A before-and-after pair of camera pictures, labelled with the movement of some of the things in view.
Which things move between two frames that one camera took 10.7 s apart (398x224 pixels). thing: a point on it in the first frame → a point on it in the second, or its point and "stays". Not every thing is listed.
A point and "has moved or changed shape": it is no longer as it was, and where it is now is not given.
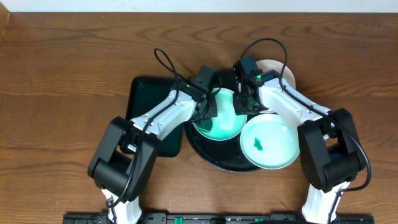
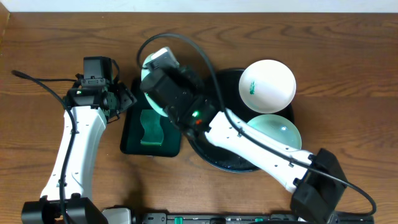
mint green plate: x=227 y=125 has moved or changed shape
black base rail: x=219 y=218 stays
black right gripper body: x=242 y=106 → x=189 y=79
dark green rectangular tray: x=144 y=93 stays
